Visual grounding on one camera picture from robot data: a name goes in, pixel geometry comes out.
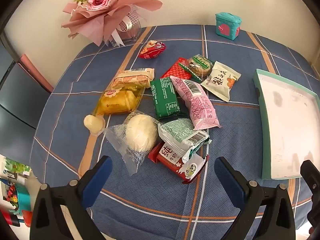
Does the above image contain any red patterned snack packet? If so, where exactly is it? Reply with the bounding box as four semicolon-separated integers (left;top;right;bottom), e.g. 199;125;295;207
161;57;193;80

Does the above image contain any pink snack packet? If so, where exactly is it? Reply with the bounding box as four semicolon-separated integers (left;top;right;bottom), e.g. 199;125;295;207
170;76;220;130

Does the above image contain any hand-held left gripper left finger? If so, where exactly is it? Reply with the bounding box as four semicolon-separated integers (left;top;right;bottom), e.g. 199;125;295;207
29;155;113;240

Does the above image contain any cream packet orange flower print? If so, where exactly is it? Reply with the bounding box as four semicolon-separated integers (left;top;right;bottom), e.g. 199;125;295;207
200;61;242;102

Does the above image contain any yellow cake packet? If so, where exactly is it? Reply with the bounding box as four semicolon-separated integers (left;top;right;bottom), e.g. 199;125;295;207
93;85;145;115

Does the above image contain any dark green snack packet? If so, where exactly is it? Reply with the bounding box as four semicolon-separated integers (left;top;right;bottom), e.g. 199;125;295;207
150;77;187;120

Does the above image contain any pale green white snack packet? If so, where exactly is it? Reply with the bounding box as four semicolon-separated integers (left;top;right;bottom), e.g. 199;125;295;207
157;118;212;165

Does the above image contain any red triangular snack packet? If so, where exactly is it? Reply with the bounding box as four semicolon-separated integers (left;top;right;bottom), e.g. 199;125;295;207
138;40;167;59

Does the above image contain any pale yellow jelly cup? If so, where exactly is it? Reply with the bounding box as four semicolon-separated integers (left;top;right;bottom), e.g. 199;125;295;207
83;114;105;135

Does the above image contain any clear glass vase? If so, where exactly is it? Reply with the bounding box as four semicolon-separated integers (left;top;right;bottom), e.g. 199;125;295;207
110;5;142;47

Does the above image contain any dark chair with pink frame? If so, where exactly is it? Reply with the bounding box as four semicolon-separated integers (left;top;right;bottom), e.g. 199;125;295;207
0;54;54;130

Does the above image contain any colourful picture book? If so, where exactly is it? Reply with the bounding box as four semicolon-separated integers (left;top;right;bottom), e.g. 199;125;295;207
0;156;32;203

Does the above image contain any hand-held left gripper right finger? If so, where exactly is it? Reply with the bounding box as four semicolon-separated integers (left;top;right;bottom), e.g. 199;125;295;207
214;156;297;240

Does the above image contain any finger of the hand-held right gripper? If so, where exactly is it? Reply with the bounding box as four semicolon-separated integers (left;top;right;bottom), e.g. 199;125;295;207
300;159;320;230

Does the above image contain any white bun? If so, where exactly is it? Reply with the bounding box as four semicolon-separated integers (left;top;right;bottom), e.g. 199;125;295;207
104;110;160;176

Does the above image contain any blue plaid tablecloth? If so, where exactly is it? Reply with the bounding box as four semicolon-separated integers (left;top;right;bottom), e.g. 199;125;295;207
30;24;320;240

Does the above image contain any red milk snack packet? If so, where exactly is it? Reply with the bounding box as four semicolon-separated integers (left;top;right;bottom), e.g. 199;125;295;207
148;141;210;185

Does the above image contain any teal box with pink design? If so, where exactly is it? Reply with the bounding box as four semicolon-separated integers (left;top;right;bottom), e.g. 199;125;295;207
215;12;242;41

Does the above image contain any beige bread packet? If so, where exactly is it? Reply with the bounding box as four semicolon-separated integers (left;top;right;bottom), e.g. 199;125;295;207
111;67;155;90

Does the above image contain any green cow cookie packet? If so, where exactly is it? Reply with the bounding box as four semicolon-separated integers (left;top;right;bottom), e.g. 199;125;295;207
179;54;215;81

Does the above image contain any teal cardboard box tray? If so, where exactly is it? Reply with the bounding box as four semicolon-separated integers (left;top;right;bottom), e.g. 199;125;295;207
252;69;320;180

